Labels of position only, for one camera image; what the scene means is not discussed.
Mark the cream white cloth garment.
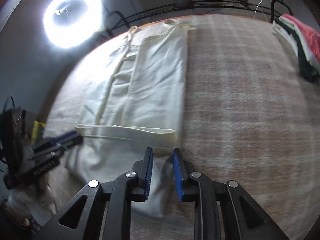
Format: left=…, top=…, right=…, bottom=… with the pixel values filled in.
left=66, top=20, right=191, bottom=217

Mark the black metal clothes rack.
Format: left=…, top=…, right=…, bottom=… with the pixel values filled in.
left=106, top=0, right=294, bottom=34

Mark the left gloved hand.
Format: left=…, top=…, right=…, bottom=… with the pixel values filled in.
left=5, top=174, right=57, bottom=226

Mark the plaid beige bed blanket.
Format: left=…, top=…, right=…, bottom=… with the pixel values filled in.
left=182, top=15, right=319, bottom=239

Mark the dark green folded garment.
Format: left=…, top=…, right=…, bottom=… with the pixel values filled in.
left=274, top=17, right=320, bottom=81

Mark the red folded garment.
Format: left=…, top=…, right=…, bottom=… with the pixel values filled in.
left=279, top=14, right=319, bottom=68

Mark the white ring light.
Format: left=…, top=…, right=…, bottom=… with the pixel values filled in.
left=43, top=0, right=103, bottom=49

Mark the white lamp cable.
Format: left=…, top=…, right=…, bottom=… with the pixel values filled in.
left=253, top=0, right=271, bottom=22

